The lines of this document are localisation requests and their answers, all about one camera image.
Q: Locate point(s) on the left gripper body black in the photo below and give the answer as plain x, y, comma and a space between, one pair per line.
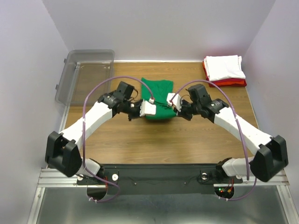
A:
132, 109

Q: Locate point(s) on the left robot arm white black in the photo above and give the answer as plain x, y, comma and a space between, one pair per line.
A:
65, 151

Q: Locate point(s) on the white folded t-shirt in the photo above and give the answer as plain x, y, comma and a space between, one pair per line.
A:
223, 67

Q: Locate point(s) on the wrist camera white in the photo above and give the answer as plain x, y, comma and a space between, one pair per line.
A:
147, 109
174, 100

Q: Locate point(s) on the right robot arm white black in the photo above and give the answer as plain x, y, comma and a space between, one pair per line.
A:
264, 155

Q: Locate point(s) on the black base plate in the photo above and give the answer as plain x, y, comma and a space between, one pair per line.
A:
157, 179

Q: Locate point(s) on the clear plastic storage bin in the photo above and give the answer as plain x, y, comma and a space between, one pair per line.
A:
83, 70

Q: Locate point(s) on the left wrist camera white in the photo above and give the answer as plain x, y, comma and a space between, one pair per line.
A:
147, 109

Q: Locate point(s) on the green t-shirt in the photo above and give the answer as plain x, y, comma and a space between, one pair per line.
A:
160, 90

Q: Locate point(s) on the aluminium rail frame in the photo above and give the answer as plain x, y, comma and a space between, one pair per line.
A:
60, 200

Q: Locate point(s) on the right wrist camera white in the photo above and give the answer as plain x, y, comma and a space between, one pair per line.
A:
174, 100

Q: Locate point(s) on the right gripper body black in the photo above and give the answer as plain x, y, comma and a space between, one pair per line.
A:
188, 109

